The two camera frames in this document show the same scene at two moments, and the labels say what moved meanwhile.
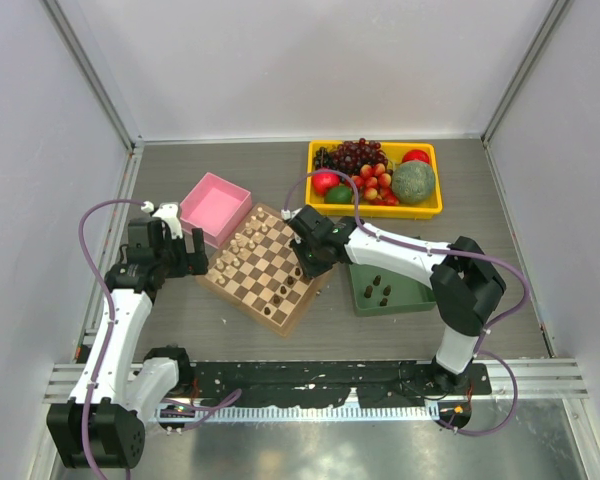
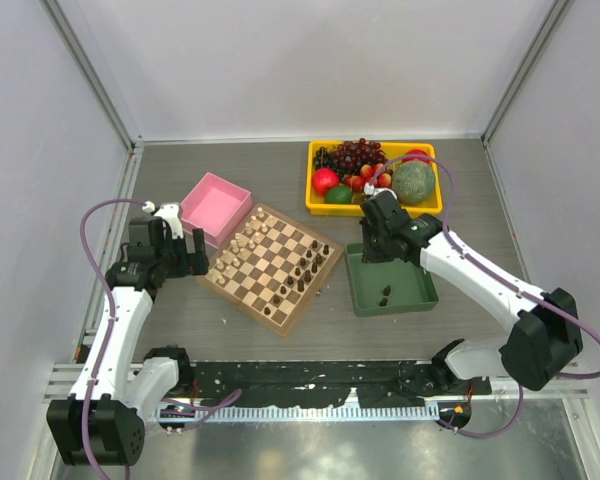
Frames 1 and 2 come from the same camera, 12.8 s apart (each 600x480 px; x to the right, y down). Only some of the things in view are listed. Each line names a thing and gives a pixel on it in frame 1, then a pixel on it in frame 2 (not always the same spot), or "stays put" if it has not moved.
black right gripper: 309,270 → 371,256
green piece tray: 377,291 stays put
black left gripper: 193,263 stays put
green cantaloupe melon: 413,181 stays put
